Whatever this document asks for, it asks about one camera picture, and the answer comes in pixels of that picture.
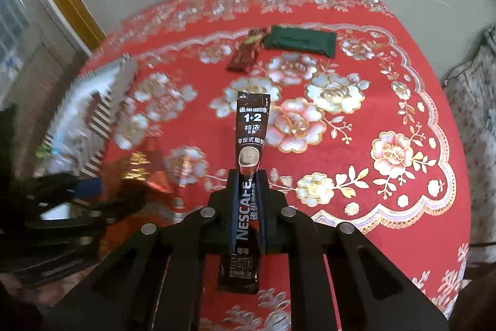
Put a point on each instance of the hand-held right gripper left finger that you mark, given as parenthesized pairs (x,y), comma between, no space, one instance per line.
(232,191)

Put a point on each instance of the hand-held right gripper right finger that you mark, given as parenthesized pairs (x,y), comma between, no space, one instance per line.
(267,195)

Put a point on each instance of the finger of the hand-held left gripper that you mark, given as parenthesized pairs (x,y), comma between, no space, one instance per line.
(91,186)
(116,205)

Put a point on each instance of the shiny red-brown snack packet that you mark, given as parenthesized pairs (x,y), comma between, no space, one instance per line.
(143,168)

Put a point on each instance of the black coffee stick packet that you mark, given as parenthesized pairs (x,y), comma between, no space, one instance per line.
(252,121)

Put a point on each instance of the striped cardboard box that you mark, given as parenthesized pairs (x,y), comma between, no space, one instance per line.
(100,114)

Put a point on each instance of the brown coffee sachet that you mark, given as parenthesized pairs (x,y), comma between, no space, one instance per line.
(244,55)

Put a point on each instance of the red floral tablecloth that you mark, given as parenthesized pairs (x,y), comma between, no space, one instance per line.
(387,102)

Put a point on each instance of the dark green snack packet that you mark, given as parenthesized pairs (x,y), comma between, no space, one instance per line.
(298,40)

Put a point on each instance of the grey patterned cloth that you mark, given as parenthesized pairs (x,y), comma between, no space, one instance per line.
(476,141)

